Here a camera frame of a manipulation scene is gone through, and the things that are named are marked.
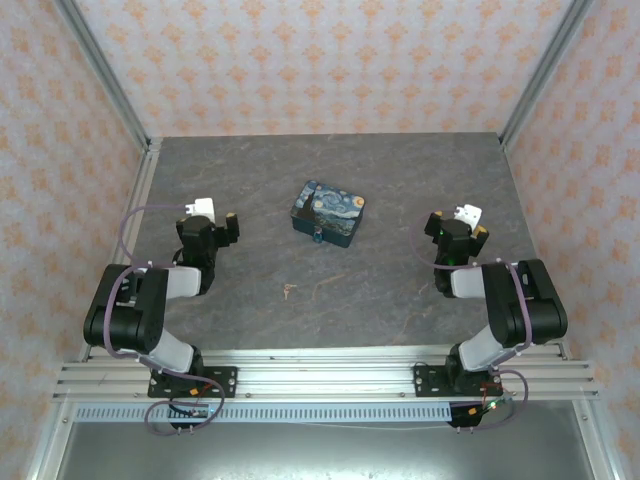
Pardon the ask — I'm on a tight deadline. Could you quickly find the starry night print tin box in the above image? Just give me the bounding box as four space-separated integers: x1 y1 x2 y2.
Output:
289 179 370 250

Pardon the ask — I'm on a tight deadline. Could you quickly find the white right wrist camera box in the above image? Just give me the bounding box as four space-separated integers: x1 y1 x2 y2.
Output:
453 201 485 227

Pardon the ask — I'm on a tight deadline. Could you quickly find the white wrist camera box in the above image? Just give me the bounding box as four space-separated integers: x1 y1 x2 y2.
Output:
181 196 218 222
453 201 485 227

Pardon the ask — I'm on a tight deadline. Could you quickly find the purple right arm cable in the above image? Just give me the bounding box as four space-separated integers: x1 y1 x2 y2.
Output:
408 219 531 433

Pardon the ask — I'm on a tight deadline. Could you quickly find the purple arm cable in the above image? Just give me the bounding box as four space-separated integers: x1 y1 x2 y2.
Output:
408 219 531 433
102 203 227 437

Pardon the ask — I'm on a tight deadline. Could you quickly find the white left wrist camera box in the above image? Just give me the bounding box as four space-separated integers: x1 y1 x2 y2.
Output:
181 196 218 222

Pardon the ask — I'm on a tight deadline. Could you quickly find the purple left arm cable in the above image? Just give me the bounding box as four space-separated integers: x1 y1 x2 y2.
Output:
102 203 227 437

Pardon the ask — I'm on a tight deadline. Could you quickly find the aluminium table side rail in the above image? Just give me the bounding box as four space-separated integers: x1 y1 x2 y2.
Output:
81 138 164 362

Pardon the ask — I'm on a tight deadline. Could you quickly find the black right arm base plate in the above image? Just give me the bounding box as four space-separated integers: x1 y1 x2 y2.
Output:
413 363 504 400

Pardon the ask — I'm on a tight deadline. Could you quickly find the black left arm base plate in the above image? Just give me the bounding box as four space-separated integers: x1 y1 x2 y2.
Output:
147 365 239 400

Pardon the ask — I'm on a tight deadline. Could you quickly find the aluminium frame post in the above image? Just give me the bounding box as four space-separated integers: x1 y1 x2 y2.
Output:
498 0 600 147
51 0 152 147

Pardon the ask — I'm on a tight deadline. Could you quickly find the aluminium mounting rail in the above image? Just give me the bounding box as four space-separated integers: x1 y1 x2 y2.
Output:
51 346 602 402

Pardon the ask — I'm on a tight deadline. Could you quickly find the grey slotted cable tray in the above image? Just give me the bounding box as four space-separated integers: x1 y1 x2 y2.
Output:
73 403 454 424

